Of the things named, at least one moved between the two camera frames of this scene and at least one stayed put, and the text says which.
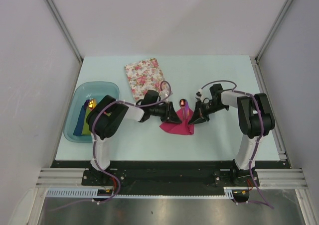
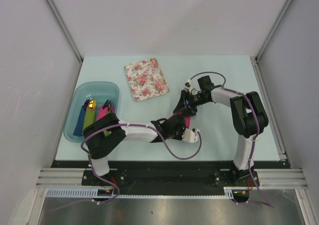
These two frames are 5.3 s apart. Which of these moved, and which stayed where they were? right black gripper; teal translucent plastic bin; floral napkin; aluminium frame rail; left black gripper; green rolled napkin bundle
Moved: left black gripper; right black gripper
Stayed: aluminium frame rail; teal translucent plastic bin; floral napkin; green rolled napkin bundle
